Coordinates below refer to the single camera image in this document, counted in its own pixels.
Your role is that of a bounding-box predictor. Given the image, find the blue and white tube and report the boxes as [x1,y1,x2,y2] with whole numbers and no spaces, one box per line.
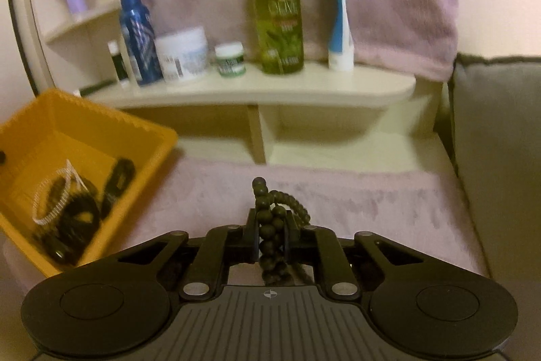
[328,0,355,72]

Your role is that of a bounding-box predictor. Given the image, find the green lip balm stick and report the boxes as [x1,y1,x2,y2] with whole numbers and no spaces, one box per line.
[107,41,130,85]

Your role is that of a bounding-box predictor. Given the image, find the orange plastic tray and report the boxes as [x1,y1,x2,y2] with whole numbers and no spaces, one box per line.
[0,88,179,278]

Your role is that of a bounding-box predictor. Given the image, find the slim strap watch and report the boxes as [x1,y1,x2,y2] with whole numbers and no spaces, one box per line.
[98,158,137,220]

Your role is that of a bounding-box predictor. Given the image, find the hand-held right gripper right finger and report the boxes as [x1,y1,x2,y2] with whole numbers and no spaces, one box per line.
[283,211,425,298]

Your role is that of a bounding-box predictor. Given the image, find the dark bead necklace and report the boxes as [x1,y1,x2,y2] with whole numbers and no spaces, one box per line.
[251,177,312,286]

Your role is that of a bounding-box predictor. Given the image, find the black bracelets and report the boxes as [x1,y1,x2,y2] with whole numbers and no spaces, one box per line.
[36,175,103,265]

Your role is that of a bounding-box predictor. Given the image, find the white pearl necklace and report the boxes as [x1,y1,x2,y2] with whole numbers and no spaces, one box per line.
[31,160,101,225]

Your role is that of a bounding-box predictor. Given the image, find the cream wooden shelf unit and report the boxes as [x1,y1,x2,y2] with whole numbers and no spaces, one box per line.
[25,0,445,166]

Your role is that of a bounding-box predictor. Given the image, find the small green label jar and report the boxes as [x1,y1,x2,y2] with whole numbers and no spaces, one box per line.
[214,42,247,77]

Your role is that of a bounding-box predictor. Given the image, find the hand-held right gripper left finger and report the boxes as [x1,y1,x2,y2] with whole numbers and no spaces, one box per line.
[116,209,260,301]

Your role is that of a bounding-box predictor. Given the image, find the blue spray bottle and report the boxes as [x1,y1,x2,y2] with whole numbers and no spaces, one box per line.
[118,0,165,87]

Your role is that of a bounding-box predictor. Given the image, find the grey sofa cushion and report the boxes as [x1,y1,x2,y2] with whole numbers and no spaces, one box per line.
[448,53,541,286]

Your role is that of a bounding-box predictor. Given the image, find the white cream jar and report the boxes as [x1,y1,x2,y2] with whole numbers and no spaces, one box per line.
[156,27,210,85]

